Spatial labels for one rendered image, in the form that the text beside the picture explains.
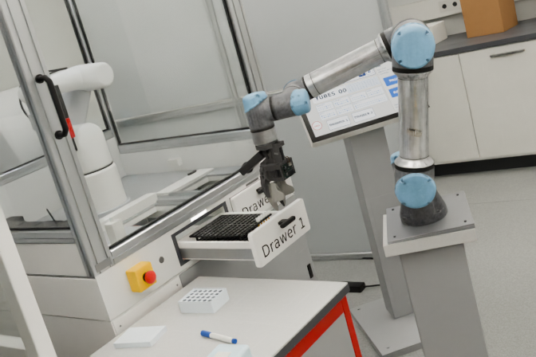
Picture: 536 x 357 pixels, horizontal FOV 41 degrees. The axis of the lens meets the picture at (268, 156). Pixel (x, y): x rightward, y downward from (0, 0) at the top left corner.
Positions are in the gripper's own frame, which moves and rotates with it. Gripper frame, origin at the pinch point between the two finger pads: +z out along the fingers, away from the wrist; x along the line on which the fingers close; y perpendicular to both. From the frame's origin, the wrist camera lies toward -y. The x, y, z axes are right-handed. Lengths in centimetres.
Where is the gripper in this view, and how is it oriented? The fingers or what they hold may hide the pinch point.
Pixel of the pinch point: (277, 204)
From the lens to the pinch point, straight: 222.2
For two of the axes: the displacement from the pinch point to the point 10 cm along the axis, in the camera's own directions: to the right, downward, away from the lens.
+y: 8.0, -0.8, -5.9
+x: 5.4, -3.3, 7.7
